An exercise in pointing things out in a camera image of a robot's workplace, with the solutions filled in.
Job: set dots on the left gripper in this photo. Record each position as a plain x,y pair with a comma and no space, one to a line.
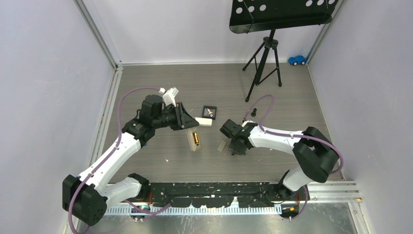
179,123

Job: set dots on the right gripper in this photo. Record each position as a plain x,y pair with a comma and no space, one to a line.
233,148

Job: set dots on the beige battery cover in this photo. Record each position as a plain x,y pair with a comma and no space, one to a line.
221,146

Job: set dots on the white remote control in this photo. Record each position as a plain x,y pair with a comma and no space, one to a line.
189,132
207,122

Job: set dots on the orange battery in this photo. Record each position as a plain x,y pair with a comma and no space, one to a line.
196,138

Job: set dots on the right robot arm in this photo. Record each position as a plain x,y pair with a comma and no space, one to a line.
314,153

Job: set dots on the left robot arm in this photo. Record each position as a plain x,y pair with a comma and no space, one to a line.
88,195

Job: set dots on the black framed display case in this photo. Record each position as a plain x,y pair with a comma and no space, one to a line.
209,112

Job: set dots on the black chess piece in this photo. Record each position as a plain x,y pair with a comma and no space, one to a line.
254,112

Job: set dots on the blue toy car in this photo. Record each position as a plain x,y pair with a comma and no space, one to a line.
297,60

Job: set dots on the black music stand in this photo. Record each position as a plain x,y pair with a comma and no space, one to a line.
249,16

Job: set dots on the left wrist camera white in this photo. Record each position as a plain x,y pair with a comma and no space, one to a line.
169,96

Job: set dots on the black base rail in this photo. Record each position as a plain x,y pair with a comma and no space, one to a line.
217,194

